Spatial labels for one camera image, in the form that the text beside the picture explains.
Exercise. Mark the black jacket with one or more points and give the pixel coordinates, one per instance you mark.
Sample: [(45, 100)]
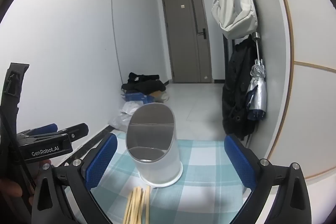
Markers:
[(236, 87)]

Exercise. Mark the grey door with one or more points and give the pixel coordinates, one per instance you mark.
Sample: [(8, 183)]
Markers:
[(183, 43)]

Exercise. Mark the teal checked tablecloth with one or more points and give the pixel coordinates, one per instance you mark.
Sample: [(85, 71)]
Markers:
[(199, 174)]

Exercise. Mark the person's left hand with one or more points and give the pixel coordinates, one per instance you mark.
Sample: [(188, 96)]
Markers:
[(10, 187)]

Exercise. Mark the silver folding umbrella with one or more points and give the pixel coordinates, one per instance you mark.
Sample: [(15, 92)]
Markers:
[(257, 92)]

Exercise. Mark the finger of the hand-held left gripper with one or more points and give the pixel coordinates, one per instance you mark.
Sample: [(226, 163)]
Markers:
[(76, 132), (46, 127)]

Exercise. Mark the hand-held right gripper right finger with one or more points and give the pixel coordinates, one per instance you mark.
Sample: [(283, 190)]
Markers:
[(240, 161)]

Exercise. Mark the beige cloth bundle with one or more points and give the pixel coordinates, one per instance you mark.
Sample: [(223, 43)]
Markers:
[(165, 97)]

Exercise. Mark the grey white utensil holder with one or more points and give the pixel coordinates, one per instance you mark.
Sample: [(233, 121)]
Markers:
[(157, 166)]

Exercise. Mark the blue box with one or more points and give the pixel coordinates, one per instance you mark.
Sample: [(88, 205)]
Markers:
[(136, 97)]

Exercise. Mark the bundle of wooden chopsticks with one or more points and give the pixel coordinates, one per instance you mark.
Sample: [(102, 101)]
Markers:
[(136, 205)]

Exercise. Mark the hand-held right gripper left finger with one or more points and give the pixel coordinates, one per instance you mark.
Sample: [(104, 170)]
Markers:
[(101, 161)]

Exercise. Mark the white shoulder bag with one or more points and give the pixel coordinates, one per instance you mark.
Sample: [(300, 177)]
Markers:
[(231, 11)]

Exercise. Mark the white cabinet wooden trim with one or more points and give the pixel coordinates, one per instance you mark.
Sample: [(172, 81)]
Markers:
[(309, 121)]

